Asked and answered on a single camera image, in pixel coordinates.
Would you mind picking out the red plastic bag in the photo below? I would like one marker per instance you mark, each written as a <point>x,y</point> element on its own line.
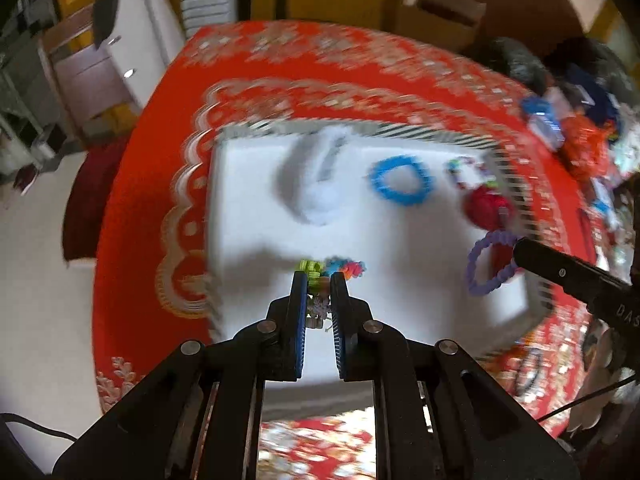
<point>585,147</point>

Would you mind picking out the red floral tablecloth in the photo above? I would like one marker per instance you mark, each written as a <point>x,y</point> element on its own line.
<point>153,289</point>

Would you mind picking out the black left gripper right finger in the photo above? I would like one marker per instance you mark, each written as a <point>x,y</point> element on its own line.
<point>368,350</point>

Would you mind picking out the dark red seat cushion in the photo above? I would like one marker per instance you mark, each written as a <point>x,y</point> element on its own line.
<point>86,205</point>

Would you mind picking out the white fluffy scrunchie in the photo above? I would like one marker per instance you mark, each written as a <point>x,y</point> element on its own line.
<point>313,181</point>

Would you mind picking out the wooden chair with coat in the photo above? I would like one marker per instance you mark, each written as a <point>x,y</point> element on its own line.
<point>85,83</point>

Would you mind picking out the dark blue cap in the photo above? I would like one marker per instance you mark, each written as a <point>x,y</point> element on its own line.
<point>597,102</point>

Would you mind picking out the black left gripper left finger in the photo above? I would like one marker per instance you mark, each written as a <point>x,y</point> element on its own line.
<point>236,372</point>

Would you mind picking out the red velvet bow clip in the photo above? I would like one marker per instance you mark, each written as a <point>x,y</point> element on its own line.
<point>491,211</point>

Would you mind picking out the wooden chair behind table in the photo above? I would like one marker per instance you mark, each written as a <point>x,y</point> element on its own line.
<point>448,24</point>

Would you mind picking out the round dark wooden tabletop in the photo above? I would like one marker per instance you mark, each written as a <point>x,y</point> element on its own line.
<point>538,24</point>

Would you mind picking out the striped white jewelry tray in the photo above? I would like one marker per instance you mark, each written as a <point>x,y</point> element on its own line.
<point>414,257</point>

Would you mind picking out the blue tissue pack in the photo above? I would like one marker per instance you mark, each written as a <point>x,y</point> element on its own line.
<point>542,122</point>

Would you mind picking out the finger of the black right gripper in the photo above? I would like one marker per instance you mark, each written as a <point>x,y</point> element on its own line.
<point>577,278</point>

